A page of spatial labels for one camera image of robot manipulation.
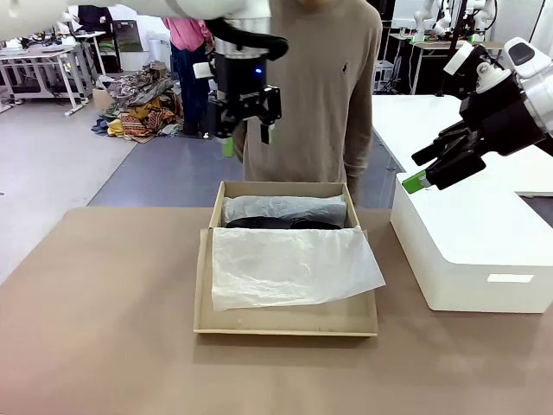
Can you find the white crate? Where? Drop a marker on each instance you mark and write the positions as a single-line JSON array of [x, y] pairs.
[[384, 75]]

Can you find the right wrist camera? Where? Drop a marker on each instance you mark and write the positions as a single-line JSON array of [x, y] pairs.
[[458, 56]]

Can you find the small cardboard box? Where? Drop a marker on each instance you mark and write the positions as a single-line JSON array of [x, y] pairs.
[[101, 97]]

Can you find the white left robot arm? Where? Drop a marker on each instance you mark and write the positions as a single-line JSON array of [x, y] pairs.
[[26, 21]]

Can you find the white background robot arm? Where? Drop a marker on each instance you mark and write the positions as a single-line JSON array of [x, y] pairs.
[[422, 17], [443, 19], [484, 13]]

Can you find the white plastic bin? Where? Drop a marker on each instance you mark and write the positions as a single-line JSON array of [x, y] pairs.
[[466, 233]]

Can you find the black frame workbench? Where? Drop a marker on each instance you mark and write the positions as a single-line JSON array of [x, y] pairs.
[[432, 44]]

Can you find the person's left forearm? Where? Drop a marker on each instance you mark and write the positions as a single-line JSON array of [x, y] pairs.
[[359, 173]]

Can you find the person in black clothes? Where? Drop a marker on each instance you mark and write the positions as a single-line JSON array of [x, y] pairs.
[[93, 17]]

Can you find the beige cardboard shoe box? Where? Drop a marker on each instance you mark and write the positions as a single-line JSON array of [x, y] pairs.
[[281, 188]]

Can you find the person in beige sweater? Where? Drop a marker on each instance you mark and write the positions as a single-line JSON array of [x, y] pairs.
[[315, 86]]

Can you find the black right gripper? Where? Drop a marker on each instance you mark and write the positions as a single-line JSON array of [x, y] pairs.
[[501, 121]]

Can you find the white tissue paper sheet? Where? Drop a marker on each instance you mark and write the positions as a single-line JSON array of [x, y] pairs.
[[294, 263]]

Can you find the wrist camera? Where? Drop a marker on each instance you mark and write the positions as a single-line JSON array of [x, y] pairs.
[[458, 56], [201, 70]]

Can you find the black leather buckle shoe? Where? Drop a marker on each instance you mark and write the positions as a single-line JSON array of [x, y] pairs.
[[259, 223]]

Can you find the grey desk white legs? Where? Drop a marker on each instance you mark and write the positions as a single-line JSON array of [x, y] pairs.
[[39, 52]]

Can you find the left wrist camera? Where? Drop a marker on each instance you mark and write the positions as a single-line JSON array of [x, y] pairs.
[[201, 70]]

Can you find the pile of patterned clothes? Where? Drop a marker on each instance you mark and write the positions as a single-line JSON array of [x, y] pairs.
[[142, 99]]

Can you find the person in pink hoodie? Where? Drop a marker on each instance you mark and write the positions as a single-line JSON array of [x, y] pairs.
[[186, 32]]

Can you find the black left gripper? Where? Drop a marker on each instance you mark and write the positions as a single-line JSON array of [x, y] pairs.
[[239, 78]]

